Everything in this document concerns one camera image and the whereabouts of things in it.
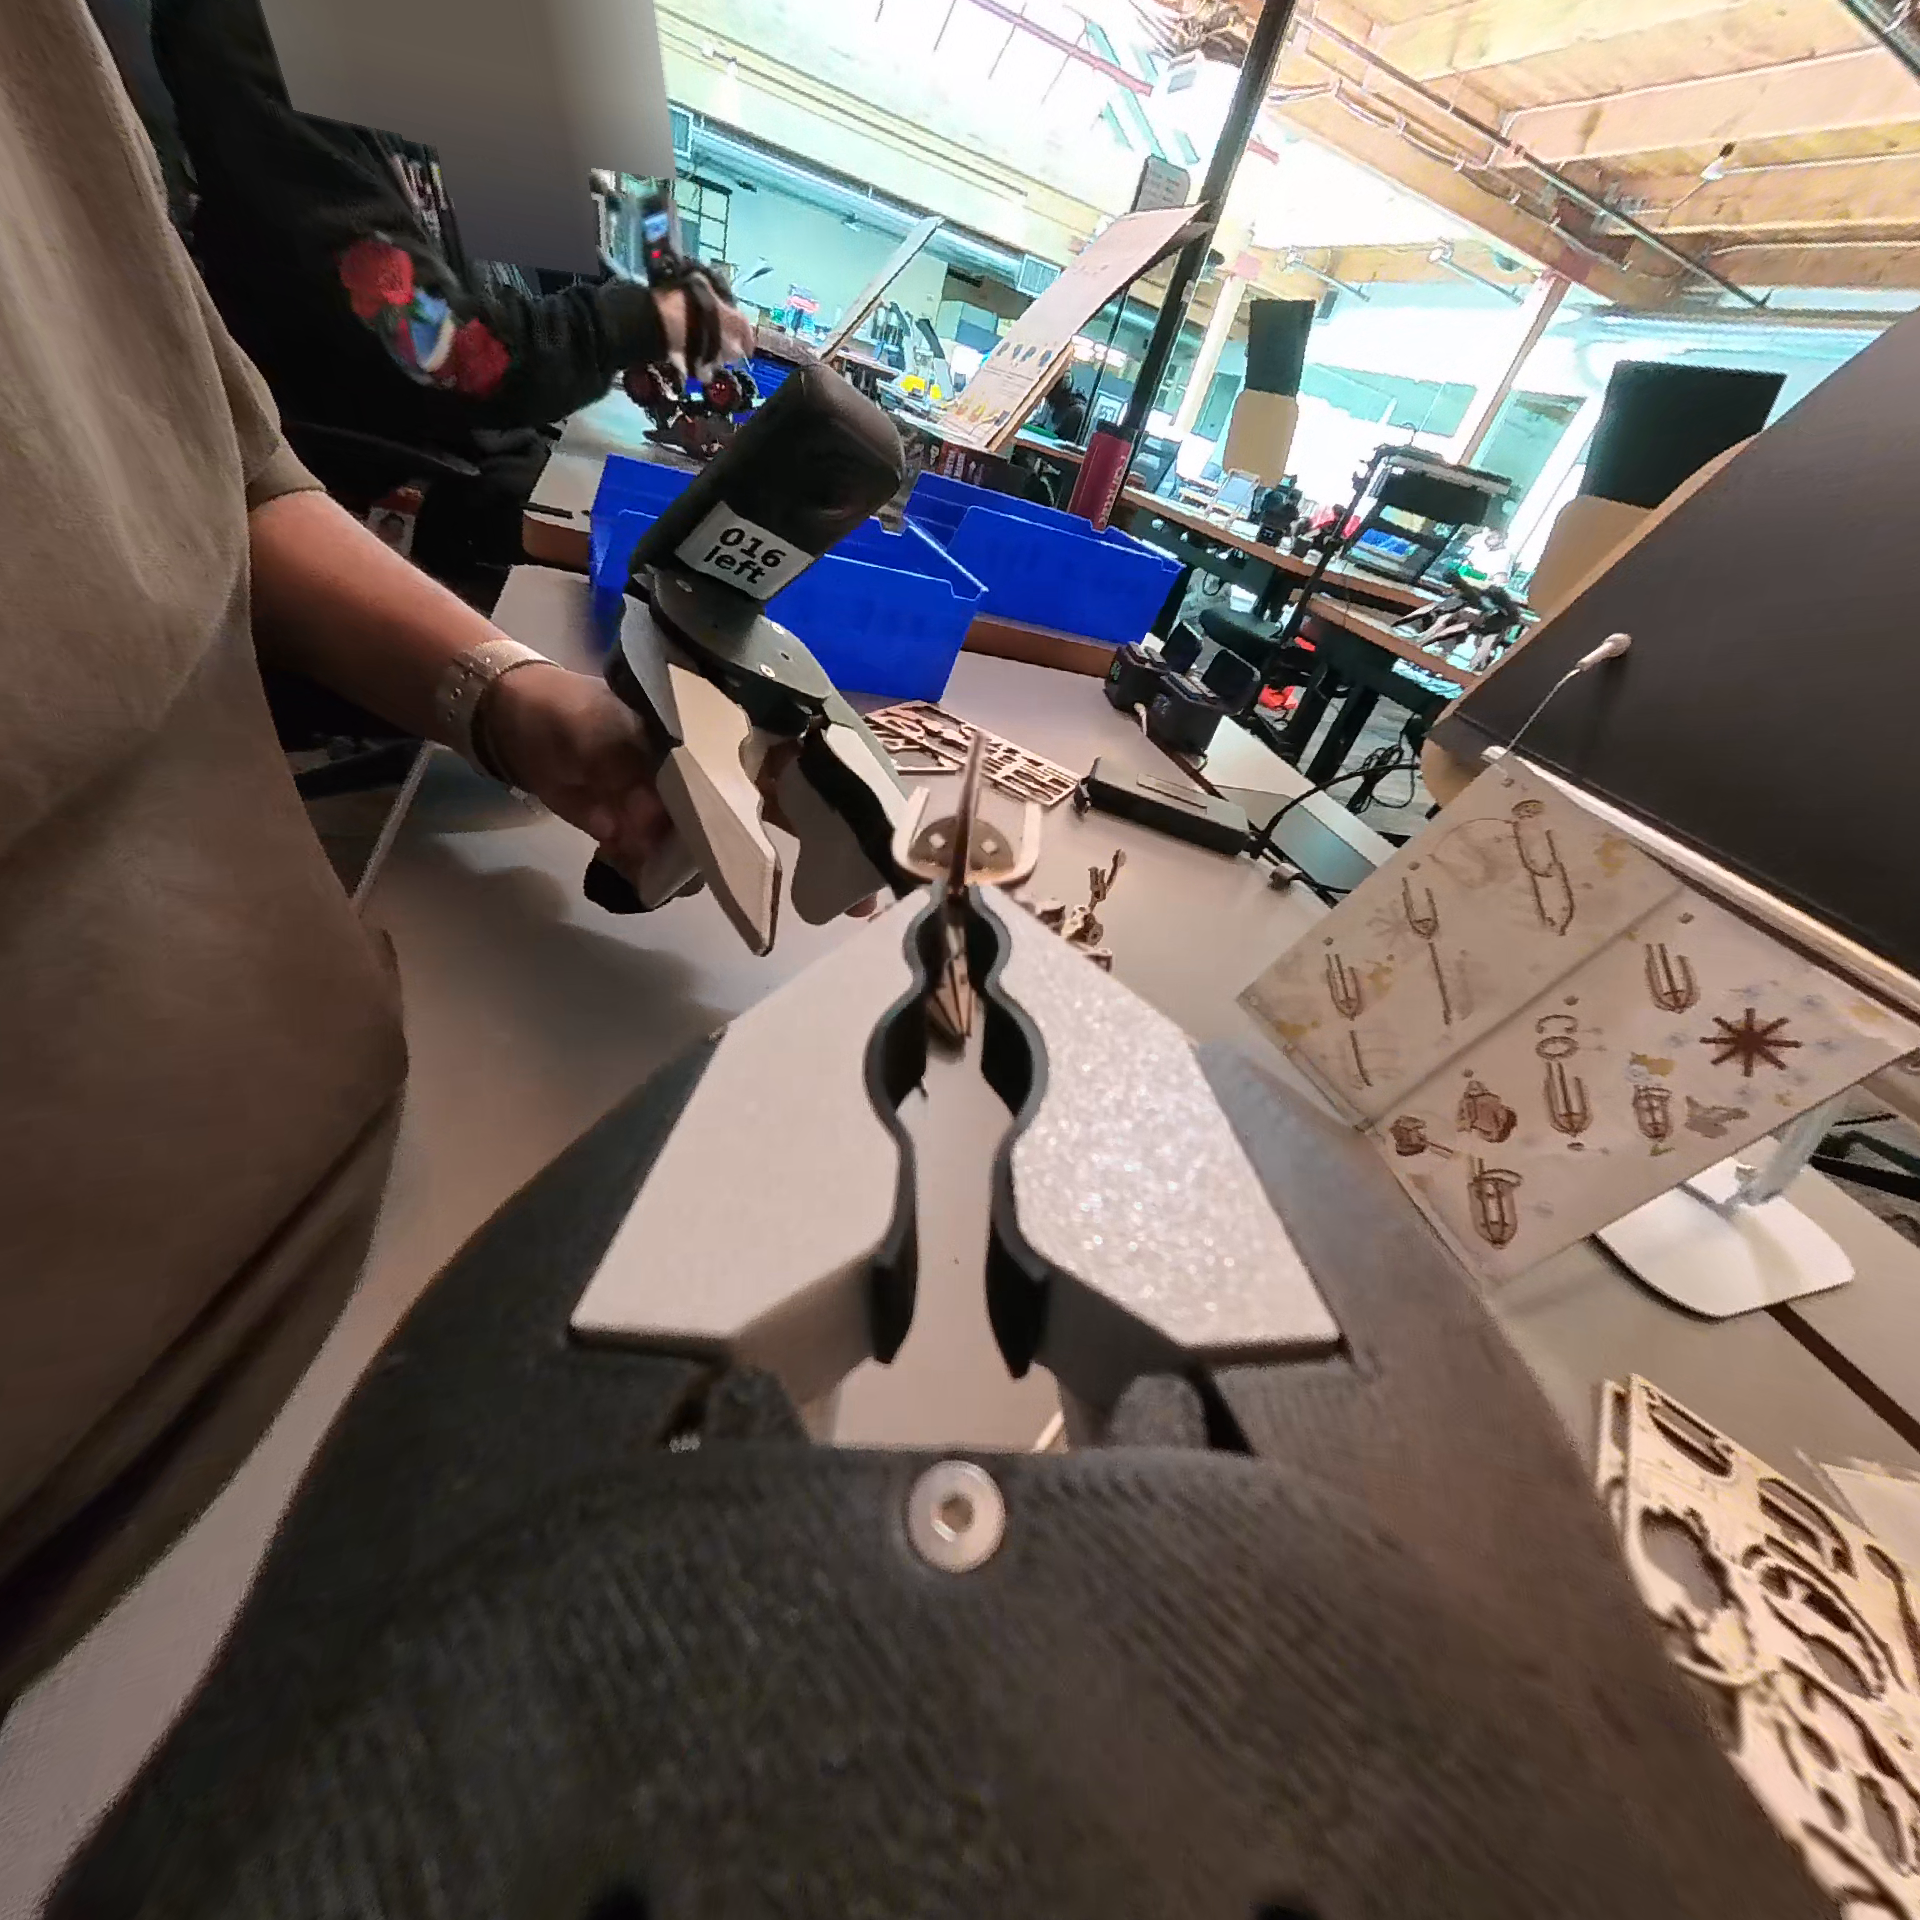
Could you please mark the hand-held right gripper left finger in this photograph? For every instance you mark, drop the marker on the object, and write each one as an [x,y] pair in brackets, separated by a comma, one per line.
[751,1200]

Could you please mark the person's left hand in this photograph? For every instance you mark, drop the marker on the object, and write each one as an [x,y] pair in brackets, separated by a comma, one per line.
[578,765]

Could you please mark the illustrated instruction booklet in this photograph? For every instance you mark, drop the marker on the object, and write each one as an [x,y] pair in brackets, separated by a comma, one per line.
[1574,1020]

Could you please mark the white paper sheet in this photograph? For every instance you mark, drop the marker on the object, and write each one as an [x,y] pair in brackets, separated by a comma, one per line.
[1875,1500]

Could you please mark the large wooden puzzle sheet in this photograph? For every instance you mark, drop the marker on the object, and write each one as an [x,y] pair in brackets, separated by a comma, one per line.
[1650,1479]

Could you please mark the long wooden workbench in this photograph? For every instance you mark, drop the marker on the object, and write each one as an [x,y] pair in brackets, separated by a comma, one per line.
[1261,548]

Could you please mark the toy vehicle model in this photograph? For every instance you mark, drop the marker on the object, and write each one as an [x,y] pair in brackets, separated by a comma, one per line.
[698,405]

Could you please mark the small wooden puzzle assembly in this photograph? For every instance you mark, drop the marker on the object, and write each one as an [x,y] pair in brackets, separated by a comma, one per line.
[1081,914]

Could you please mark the cardboard display board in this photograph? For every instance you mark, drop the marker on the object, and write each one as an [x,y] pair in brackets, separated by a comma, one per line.
[1081,314]

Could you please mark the black power adapter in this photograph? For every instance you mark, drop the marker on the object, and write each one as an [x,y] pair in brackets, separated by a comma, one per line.
[1163,802]

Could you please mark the black acoustic panel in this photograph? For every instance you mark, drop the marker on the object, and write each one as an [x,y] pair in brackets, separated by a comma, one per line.
[1680,434]

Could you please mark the operator in beige shirt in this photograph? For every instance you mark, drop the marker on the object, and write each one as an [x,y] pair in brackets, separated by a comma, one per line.
[121,751]

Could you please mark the grey desk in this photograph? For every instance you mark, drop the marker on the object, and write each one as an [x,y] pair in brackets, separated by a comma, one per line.
[570,1020]

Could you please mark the black computer monitor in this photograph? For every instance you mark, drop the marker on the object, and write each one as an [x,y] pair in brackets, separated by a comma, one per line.
[1725,630]

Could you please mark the wooden hoop puzzle piece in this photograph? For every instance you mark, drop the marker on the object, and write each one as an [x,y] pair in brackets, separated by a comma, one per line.
[960,849]

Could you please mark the black battery charger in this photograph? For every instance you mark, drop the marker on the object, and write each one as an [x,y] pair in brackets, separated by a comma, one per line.
[1178,691]

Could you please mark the black hand-held device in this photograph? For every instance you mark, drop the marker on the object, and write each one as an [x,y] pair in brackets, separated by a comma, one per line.
[653,225]

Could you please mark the dark wooden puzzle sheet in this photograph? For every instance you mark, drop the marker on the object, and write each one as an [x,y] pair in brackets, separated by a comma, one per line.
[1021,772]

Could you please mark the person's left forearm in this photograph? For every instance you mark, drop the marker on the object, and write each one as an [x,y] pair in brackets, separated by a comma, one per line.
[360,601]

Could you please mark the black vertical pole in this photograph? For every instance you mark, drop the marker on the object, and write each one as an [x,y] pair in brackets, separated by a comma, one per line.
[1200,211]

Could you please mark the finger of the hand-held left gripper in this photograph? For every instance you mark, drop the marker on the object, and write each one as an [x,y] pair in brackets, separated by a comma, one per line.
[721,810]
[841,841]

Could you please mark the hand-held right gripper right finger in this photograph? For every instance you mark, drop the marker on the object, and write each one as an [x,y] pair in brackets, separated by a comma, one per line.
[1155,1200]

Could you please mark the large blue plastic bin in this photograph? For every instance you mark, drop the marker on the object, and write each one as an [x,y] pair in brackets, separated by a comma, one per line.
[871,615]

